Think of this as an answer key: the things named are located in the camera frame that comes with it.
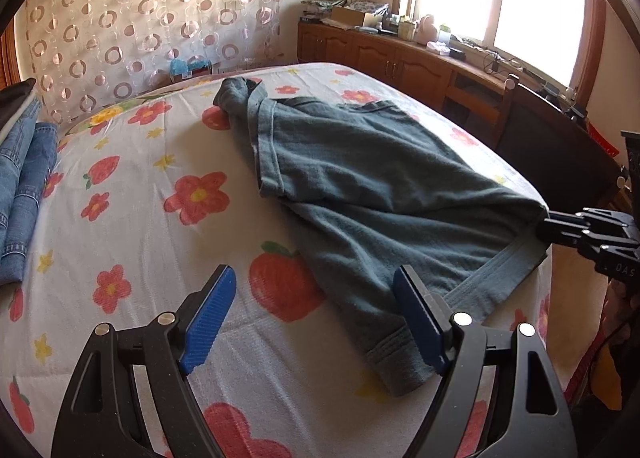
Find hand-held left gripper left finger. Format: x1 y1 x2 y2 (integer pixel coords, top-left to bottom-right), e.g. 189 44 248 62
50 264 237 458

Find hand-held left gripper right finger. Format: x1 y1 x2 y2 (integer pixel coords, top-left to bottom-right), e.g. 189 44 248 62
392 264 579 458

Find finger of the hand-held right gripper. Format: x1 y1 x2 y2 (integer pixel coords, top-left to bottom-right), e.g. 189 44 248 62
536 208 626 251

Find teal pants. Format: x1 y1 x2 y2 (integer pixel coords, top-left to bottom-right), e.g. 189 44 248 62
212 78 551 398

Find dark wooden chair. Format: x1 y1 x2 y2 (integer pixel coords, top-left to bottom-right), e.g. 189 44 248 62
492 72 624 219

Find floral strawberry bed sheet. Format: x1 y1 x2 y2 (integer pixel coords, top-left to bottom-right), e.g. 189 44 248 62
0 62 553 458

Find red paper decoration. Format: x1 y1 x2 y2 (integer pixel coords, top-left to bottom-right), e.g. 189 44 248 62
586 122 621 159

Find floral fleece blanket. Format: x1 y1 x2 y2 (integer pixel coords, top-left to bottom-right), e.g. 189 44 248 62
60 88 173 139

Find pink heart ornament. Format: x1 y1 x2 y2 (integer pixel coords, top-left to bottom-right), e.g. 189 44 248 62
417 14 451 44

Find light blue folded jeans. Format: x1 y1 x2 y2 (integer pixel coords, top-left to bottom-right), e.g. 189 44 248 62
0 96 44 243

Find blue toy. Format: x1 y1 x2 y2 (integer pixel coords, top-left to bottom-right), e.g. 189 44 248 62
169 56 213 83

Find wooden cabinet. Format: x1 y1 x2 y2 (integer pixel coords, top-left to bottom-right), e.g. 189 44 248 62
297 20 513 141

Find dark folded cloth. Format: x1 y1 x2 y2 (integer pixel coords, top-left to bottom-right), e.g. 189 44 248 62
0 78 39 139

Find open cardboard box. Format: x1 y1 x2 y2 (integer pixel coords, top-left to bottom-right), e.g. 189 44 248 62
330 6 383 29

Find sheer circle pattern curtain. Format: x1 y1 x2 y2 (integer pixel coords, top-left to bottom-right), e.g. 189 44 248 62
22 0 296 126

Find patterned fabric bundle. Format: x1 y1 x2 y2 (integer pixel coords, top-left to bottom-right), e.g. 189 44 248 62
301 0 347 14

